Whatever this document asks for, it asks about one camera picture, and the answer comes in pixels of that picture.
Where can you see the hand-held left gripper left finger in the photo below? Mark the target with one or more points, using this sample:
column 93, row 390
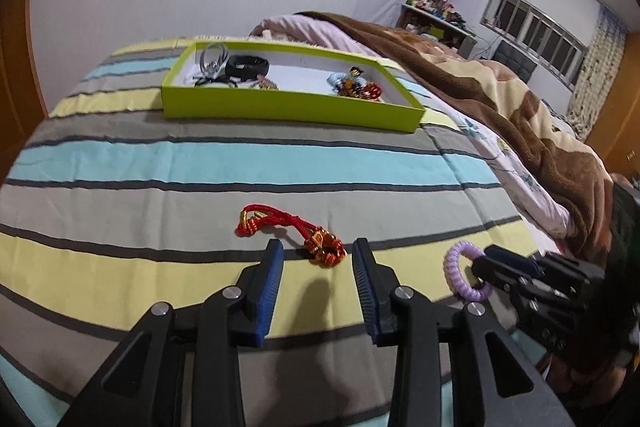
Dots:
column 270, row 294

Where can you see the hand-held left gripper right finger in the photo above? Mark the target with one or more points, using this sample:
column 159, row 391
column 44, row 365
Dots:
column 362, row 294

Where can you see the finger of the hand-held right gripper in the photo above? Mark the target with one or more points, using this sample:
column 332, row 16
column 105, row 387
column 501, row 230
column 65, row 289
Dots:
column 520, row 264
column 545, row 322

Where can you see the green shallow cardboard box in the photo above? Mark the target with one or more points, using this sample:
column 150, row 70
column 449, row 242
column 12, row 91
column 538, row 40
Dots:
column 285, row 109

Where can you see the pink rhinestone hair clip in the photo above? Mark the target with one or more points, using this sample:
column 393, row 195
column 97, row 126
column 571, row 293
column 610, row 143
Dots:
column 264, row 83

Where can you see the black smart band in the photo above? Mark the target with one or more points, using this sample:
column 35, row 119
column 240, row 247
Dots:
column 247, row 67

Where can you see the orange wooden wardrobe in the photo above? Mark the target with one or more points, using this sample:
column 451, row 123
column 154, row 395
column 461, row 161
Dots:
column 617, row 122

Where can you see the striped bed sheet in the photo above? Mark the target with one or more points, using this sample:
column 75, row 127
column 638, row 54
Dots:
column 200, row 167

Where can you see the brown fleece blanket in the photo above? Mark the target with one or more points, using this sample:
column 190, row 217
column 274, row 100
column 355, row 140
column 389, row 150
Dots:
column 525, row 117

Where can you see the patterned curtain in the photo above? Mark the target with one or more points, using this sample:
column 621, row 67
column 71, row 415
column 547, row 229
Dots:
column 597, row 67

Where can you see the black chair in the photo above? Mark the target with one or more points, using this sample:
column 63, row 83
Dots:
column 515, row 59

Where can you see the barred window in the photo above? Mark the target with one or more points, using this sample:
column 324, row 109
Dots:
column 535, row 34

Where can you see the cluttered white shelf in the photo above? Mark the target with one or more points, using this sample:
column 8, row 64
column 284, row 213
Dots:
column 440, row 14

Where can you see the pink quilt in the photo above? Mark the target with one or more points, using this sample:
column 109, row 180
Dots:
column 300, row 29

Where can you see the wooden door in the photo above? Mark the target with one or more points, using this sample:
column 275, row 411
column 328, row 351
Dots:
column 17, row 67

